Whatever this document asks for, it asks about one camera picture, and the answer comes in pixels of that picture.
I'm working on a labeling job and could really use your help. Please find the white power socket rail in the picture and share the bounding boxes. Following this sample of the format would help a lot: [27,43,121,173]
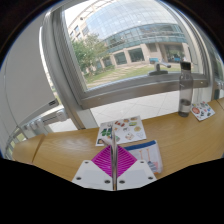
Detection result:
[5,108,70,148]
[213,78,224,101]

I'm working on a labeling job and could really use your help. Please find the dark window handle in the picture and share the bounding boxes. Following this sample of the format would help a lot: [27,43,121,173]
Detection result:
[148,61,173,77]

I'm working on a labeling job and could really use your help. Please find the glass-fronted building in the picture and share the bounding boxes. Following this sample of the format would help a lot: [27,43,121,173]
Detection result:
[66,0,202,68]

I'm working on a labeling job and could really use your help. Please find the clear water bottle black cap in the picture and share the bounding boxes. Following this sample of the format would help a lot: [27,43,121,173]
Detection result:
[177,61,194,118]

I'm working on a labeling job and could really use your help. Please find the large colourful sticker sheet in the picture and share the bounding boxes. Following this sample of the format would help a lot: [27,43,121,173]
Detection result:
[95,115,148,148]

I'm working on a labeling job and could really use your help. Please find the small colourful sticker sheet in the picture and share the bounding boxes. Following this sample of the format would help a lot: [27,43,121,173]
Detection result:
[190,101,216,122]

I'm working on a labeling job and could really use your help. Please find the green tree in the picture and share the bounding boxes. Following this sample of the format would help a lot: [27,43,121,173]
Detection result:
[71,33,108,73]

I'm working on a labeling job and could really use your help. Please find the grey window frame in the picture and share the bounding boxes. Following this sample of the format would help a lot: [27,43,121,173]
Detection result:
[39,0,224,130]

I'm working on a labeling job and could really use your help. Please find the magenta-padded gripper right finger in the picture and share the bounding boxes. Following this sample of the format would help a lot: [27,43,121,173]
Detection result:
[116,145,158,191]

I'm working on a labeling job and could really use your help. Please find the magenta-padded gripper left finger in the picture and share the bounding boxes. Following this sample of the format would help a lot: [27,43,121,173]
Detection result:
[71,145,116,191]

